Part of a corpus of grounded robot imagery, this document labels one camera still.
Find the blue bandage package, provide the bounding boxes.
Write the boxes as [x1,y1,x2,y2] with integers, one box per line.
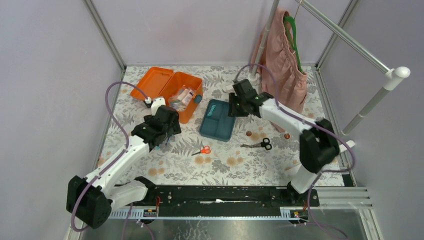
[168,95,187,112]

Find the teal tray insert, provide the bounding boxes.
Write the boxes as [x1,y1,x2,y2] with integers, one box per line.
[199,99,236,142]

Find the white gauze packet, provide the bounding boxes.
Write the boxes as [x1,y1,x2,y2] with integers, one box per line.
[178,88,196,106]

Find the black handled scissors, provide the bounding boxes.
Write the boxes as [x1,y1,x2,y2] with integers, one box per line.
[240,137,273,151]

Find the teal small packet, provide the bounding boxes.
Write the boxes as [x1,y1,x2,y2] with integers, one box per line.
[207,104,216,117]

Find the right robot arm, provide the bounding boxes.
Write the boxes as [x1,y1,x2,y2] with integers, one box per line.
[229,79,340,206]

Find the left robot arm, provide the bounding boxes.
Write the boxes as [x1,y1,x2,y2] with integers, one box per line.
[66,105,182,232]

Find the orange medicine box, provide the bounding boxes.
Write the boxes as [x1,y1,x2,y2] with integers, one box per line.
[130,66,203,104]

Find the pink hanging garment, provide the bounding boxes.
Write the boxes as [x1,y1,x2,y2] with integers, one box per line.
[257,7,308,114]

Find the green clothes hanger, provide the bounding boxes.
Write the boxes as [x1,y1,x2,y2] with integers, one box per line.
[283,15,304,73]

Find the white clothes rack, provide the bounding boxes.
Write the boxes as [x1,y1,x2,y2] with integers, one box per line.
[221,0,412,178]

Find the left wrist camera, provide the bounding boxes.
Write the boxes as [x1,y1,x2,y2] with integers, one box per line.
[150,96,166,116]

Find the orange handled scissors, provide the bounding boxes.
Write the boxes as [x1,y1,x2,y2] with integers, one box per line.
[191,145,211,156]

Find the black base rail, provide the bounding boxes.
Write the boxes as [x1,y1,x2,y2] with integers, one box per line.
[110,185,320,220]

